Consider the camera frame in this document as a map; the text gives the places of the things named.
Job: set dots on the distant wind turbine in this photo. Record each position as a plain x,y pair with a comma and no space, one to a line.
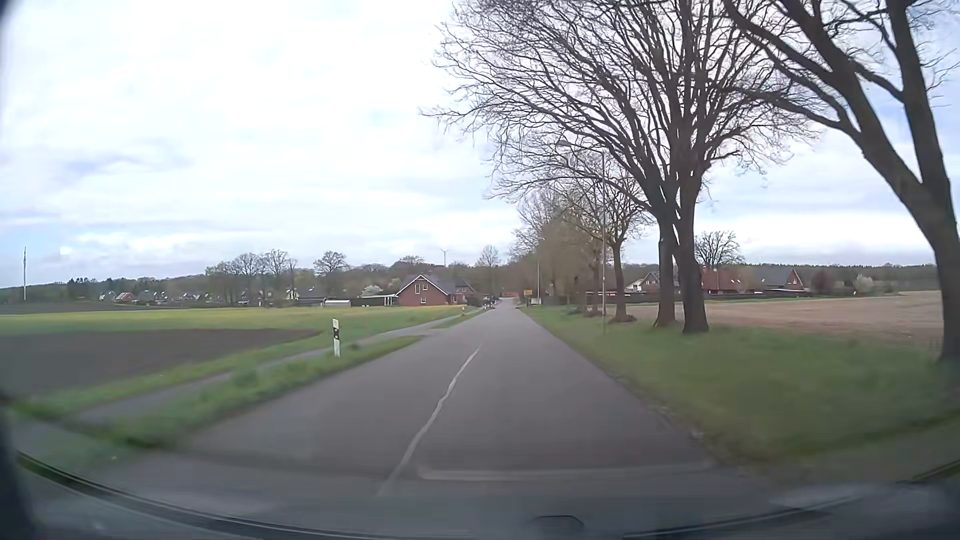
444,257

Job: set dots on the red brick house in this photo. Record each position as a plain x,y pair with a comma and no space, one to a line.
431,291

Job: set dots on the grey asphalt road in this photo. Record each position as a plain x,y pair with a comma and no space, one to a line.
510,375

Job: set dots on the road markings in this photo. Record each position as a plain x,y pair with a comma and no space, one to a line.
442,401

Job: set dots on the distant line of trees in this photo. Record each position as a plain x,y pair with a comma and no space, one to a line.
277,274

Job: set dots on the row of bare trees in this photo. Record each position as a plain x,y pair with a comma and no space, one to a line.
660,150

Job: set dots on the car's own bonnet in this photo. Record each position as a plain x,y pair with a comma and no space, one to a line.
480,510

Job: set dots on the narrow grass strip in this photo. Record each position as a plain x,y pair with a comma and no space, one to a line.
247,386

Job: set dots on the brick houses with dark roofs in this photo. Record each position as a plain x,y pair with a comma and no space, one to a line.
742,280

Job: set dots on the grey cycle path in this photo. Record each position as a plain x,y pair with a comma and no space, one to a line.
225,377

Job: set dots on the grass verge with trees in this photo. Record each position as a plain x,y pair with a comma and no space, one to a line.
735,382

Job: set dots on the green and brown field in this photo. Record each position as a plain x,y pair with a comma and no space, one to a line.
150,337

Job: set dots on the pale brown bare field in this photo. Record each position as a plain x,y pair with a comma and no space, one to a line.
840,315

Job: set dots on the large leaning bare tree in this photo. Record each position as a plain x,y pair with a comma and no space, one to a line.
922,165

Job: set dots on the tall thin mast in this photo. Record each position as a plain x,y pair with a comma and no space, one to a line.
24,274

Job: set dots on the lamp post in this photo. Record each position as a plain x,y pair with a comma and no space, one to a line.
602,240

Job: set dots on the white black marker post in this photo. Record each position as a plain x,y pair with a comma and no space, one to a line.
336,337

